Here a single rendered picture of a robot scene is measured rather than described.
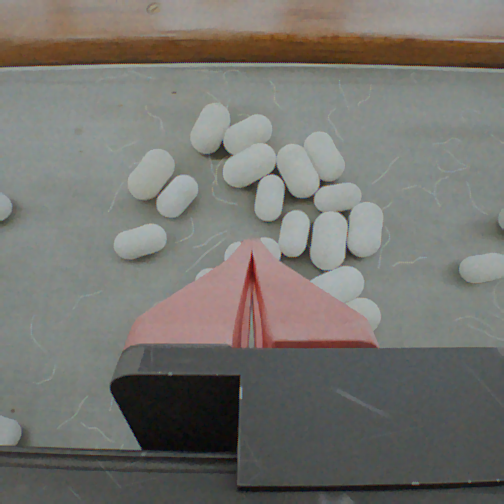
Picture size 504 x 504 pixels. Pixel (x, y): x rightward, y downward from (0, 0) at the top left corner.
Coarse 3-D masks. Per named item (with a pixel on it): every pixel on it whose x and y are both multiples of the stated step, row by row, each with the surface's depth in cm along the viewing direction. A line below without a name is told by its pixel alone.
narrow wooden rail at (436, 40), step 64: (0, 0) 22; (64, 0) 22; (128, 0) 22; (192, 0) 22; (256, 0) 22; (320, 0) 22; (384, 0) 22; (448, 0) 22; (0, 64) 23; (64, 64) 24; (384, 64) 24; (448, 64) 23
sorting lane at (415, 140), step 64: (128, 64) 24; (192, 64) 24; (256, 64) 24; (320, 64) 24; (0, 128) 23; (64, 128) 22; (128, 128) 22; (192, 128) 22; (320, 128) 22; (384, 128) 22; (448, 128) 22; (64, 192) 21; (128, 192) 21; (256, 192) 21; (384, 192) 21; (448, 192) 21; (0, 256) 20; (64, 256) 20; (192, 256) 20; (384, 256) 20; (448, 256) 20; (0, 320) 19; (64, 320) 19; (128, 320) 19; (384, 320) 19; (448, 320) 19; (0, 384) 18; (64, 384) 18; (128, 448) 17
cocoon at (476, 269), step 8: (472, 256) 19; (480, 256) 19; (488, 256) 19; (496, 256) 18; (464, 264) 19; (472, 264) 18; (480, 264) 18; (488, 264) 18; (496, 264) 18; (464, 272) 19; (472, 272) 18; (480, 272) 18; (488, 272) 18; (496, 272) 18; (472, 280) 19; (480, 280) 18; (488, 280) 18
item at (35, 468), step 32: (0, 448) 4; (32, 448) 4; (64, 448) 4; (0, 480) 4; (32, 480) 4; (64, 480) 4; (96, 480) 4; (128, 480) 4; (160, 480) 4; (192, 480) 4; (224, 480) 4
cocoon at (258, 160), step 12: (264, 144) 20; (240, 156) 19; (252, 156) 19; (264, 156) 20; (228, 168) 20; (240, 168) 19; (252, 168) 19; (264, 168) 20; (228, 180) 20; (240, 180) 20; (252, 180) 20
